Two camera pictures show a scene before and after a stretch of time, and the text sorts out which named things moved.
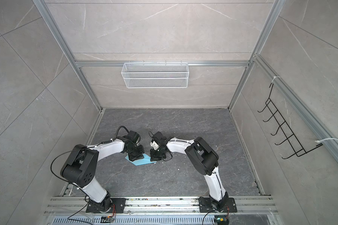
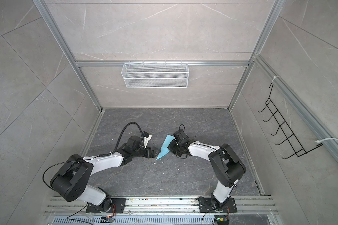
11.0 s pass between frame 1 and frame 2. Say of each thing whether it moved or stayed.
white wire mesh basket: stayed
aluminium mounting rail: stayed
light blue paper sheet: moved
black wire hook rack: stayed
